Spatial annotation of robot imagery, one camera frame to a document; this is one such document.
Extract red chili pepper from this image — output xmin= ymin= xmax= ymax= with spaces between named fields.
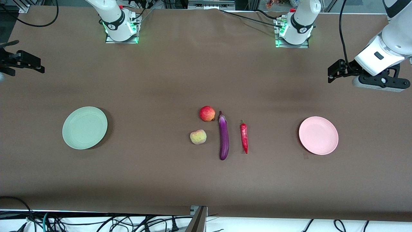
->
xmin=240 ymin=120 xmax=248 ymax=154

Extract purple eggplant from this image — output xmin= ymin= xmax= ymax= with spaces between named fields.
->
xmin=219 ymin=111 xmax=230 ymax=161

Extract red apple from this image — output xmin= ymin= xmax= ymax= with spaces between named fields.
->
xmin=199 ymin=106 xmax=216 ymax=122

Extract yellow pink peach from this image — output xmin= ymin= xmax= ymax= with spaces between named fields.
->
xmin=190 ymin=129 xmax=207 ymax=145

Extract pink plate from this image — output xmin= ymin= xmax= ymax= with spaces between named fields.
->
xmin=299 ymin=116 xmax=339 ymax=156

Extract light green plate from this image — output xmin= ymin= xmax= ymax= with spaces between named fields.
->
xmin=62 ymin=106 xmax=108 ymax=150

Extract orange red small objects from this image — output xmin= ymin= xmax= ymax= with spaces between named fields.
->
xmin=266 ymin=0 xmax=300 ymax=8

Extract grey metal bar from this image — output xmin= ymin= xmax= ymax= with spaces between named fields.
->
xmin=188 ymin=0 xmax=235 ymax=9

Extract brown table cloth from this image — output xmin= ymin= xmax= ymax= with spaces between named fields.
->
xmin=0 ymin=5 xmax=412 ymax=223

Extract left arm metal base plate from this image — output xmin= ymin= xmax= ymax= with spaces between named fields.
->
xmin=275 ymin=18 xmax=309 ymax=49

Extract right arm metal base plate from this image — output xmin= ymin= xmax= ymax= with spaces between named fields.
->
xmin=105 ymin=13 xmax=139 ymax=44

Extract short black table cable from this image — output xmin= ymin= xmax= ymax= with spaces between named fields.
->
xmin=254 ymin=9 xmax=279 ymax=20

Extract long black table cable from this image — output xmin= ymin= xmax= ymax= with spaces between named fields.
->
xmin=220 ymin=10 xmax=284 ymax=28

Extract black looped floor cable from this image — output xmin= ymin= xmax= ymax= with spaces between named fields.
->
xmin=0 ymin=196 xmax=34 ymax=232

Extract aluminium frame post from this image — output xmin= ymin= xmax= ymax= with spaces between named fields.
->
xmin=185 ymin=206 xmax=208 ymax=232

